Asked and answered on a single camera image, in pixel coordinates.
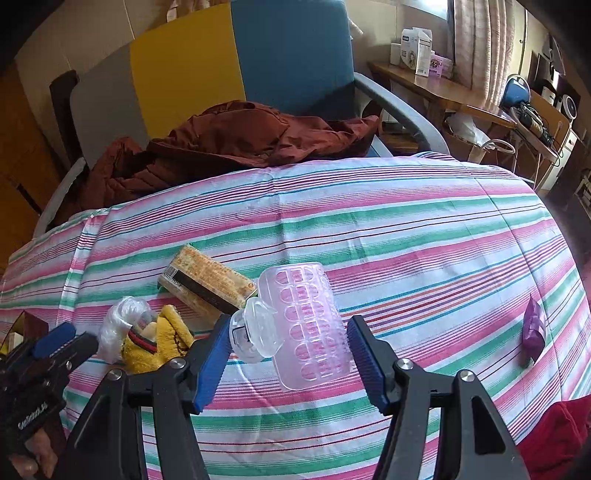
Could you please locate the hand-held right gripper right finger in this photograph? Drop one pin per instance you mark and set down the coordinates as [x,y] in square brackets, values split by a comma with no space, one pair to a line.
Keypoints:
[367,364]

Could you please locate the red cloth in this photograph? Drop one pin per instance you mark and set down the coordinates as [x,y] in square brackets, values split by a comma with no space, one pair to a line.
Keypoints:
[563,438]

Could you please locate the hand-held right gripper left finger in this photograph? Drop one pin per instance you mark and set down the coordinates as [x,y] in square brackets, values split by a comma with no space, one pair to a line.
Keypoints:
[210,364]

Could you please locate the white plastic shopping bag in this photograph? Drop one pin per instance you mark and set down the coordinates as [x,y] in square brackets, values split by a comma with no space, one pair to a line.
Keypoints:
[466,129]

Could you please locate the maroon jacket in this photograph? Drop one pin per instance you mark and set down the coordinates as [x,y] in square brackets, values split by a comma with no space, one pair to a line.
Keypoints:
[231,138]

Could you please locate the white cardboard box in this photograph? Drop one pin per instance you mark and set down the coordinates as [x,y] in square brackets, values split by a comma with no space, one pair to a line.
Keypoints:
[422,50]

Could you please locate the white round appliance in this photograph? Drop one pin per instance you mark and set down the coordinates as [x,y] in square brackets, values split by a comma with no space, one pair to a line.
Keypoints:
[568,108]

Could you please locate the grey yellow blue armchair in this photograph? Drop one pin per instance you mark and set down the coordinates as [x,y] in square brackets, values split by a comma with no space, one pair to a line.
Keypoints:
[286,55]

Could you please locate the yellow plush toy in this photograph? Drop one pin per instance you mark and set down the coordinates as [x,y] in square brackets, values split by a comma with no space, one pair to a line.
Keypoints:
[171,332]

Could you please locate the small pink box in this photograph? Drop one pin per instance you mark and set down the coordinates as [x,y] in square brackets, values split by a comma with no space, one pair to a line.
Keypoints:
[442,66]

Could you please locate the black power strip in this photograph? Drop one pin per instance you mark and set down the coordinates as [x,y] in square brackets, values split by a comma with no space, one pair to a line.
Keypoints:
[533,122]

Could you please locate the small purple packet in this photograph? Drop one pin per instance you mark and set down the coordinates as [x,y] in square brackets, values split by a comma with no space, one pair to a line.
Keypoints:
[533,330]

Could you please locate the clear plastic perforated container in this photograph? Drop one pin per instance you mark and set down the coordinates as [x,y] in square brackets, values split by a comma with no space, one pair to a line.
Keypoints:
[304,323]

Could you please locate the cracker packet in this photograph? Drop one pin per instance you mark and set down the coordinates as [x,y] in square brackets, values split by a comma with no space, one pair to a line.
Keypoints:
[207,277]

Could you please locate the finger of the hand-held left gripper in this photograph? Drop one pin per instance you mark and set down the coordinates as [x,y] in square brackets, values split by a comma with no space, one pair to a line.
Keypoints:
[81,348]
[51,340]

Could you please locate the wooden wardrobe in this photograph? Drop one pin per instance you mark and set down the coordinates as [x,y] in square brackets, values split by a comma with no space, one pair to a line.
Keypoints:
[18,161]

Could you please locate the striped bed sheet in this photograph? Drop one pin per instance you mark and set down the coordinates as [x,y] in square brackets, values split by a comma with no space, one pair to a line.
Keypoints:
[369,230]

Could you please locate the pink patterned curtain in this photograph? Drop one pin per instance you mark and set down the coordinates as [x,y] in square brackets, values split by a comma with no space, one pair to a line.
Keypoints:
[194,3]
[480,46]

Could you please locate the person's left hand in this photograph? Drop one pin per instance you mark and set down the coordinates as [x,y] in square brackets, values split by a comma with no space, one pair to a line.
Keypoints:
[32,461]

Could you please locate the small white box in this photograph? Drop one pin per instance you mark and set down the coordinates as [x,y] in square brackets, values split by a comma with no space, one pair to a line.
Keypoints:
[395,53]

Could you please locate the wooden desk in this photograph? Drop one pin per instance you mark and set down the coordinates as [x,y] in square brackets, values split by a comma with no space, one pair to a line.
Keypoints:
[443,92]

